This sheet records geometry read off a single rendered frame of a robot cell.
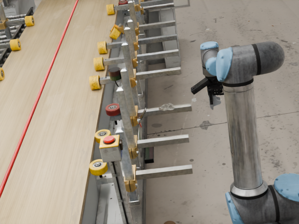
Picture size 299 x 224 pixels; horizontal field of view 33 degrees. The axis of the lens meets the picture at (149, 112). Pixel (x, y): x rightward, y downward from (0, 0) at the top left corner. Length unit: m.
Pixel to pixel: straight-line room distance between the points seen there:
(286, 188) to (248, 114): 0.36
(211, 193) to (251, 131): 1.53
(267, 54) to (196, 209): 1.67
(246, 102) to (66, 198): 0.84
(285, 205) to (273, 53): 0.61
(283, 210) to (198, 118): 2.20
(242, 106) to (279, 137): 2.04
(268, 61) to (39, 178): 1.12
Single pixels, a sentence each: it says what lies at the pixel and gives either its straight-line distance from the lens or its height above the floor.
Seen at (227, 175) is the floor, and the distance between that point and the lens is 3.52.
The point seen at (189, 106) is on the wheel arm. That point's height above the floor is 0.86.
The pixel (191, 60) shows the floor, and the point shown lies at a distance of 5.15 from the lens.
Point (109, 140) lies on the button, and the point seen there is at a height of 1.23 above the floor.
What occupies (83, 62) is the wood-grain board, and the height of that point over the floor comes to 0.90.
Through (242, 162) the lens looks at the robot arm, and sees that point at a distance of 1.95.
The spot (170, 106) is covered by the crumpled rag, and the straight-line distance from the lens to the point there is 2.64.
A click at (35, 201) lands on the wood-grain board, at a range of 2.16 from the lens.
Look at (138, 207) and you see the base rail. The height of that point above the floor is 0.70.
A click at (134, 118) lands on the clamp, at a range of 2.60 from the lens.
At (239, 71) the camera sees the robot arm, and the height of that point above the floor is 1.38.
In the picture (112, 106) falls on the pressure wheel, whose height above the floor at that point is 0.91.
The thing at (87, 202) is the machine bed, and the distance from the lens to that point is 2.28.
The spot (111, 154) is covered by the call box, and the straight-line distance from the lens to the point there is 1.80.
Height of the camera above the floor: 2.20
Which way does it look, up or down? 30 degrees down
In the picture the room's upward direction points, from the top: 10 degrees counter-clockwise
